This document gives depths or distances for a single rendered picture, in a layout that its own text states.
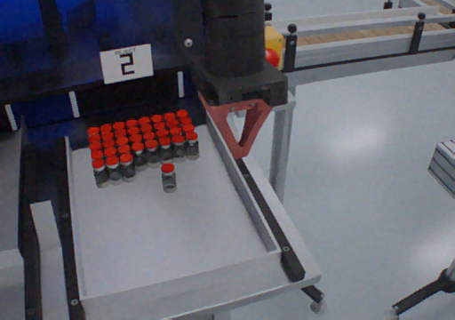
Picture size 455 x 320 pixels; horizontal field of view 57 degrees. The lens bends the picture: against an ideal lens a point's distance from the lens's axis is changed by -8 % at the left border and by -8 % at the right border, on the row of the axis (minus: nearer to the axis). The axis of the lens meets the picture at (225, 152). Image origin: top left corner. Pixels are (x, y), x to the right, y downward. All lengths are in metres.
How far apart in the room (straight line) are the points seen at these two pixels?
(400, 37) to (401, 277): 0.96
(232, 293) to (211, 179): 0.22
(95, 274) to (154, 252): 0.09
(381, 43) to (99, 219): 0.77
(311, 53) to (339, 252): 0.97
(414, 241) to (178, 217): 1.38
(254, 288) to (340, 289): 1.11
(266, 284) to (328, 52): 0.61
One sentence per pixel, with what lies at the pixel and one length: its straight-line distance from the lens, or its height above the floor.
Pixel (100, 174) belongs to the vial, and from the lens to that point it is 0.72.
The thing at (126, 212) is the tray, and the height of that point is 0.88.
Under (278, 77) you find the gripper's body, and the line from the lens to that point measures 0.40.
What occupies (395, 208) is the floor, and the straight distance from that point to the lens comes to 2.03.
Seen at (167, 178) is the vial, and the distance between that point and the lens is 0.69.
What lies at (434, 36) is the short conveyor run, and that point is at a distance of 1.24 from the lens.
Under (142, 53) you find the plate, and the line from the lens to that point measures 0.77.
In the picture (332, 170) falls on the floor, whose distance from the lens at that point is 2.13.
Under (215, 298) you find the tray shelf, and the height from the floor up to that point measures 0.88.
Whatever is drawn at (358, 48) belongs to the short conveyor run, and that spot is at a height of 0.92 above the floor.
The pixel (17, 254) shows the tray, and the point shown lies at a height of 0.90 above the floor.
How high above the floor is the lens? 1.38
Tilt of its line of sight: 39 degrees down
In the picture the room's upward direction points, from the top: straight up
